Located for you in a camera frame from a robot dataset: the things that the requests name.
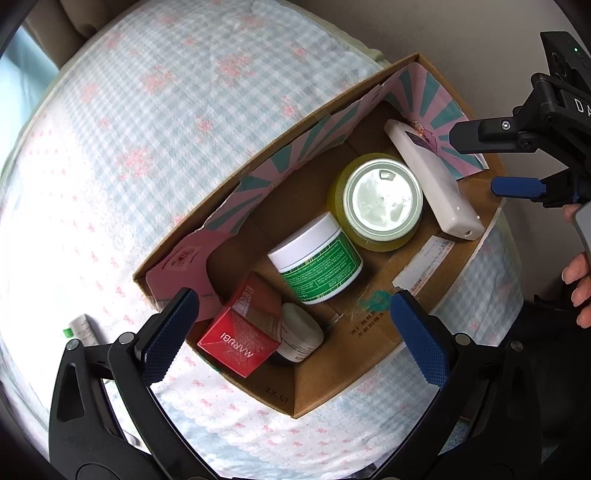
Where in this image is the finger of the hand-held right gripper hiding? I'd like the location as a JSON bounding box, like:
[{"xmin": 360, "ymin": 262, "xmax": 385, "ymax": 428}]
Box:
[
  {"xmin": 490, "ymin": 176, "xmax": 548, "ymax": 200},
  {"xmin": 449, "ymin": 116, "xmax": 539, "ymax": 155}
]

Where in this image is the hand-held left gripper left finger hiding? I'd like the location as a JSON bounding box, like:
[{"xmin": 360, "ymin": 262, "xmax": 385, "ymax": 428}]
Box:
[{"xmin": 48, "ymin": 287, "xmax": 220, "ymax": 480}]

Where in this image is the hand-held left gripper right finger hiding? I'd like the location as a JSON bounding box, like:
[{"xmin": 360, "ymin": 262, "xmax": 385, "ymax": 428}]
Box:
[{"xmin": 369, "ymin": 289, "xmax": 542, "ymax": 480}]

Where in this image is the patterned cardboard box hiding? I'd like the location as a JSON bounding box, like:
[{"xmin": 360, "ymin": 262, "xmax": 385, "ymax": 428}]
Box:
[{"xmin": 133, "ymin": 52, "xmax": 504, "ymax": 419}]

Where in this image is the red box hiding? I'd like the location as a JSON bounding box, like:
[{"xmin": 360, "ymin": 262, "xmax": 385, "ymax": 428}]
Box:
[{"xmin": 197, "ymin": 271, "xmax": 283, "ymax": 378}]

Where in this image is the white bottle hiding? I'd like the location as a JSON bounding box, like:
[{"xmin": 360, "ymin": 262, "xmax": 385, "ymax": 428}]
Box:
[{"xmin": 384, "ymin": 119, "xmax": 485, "ymax": 241}]

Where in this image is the white tube green cap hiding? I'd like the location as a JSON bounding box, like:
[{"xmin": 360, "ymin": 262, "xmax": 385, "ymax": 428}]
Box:
[{"xmin": 62, "ymin": 314, "xmax": 100, "ymax": 347}]

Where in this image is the small white jar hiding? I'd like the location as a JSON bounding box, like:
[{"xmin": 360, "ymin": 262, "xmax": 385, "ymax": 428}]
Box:
[{"xmin": 277, "ymin": 302, "xmax": 325, "ymax": 363}]

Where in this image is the round tin can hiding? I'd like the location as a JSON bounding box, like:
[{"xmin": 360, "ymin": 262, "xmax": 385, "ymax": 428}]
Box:
[{"xmin": 342, "ymin": 158, "xmax": 424, "ymax": 241}]

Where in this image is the green label white jar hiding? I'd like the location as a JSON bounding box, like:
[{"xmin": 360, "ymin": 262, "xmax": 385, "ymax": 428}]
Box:
[{"xmin": 268, "ymin": 211, "xmax": 364, "ymax": 305}]

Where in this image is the yellow tape roll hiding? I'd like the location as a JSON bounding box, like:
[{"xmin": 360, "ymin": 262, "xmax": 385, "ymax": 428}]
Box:
[{"xmin": 327, "ymin": 152, "xmax": 423, "ymax": 252}]

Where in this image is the person's right hand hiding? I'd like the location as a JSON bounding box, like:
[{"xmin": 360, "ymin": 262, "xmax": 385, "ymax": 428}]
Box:
[{"xmin": 561, "ymin": 253, "xmax": 591, "ymax": 329}]

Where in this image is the person's dark clothing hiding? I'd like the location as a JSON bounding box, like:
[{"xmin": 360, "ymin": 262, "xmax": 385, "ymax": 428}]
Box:
[{"xmin": 508, "ymin": 286, "xmax": 591, "ymax": 480}]

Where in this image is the checked floral bedsheet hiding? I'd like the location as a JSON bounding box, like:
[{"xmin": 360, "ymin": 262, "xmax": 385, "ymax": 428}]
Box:
[{"xmin": 0, "ymin": 0, "xmax": 522, "ymax": 480}]

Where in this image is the light blue cloth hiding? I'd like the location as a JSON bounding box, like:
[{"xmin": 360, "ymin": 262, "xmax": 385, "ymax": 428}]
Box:
[{"xmin": 0, "ymin": 28, "xmax": 61, "ymax": 134}]

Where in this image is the grey-brown curtain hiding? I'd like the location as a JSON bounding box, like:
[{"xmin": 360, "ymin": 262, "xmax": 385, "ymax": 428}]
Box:
[{"xmin": 21, "ymin": 0, "xmax": 153, "ymax": 63}]

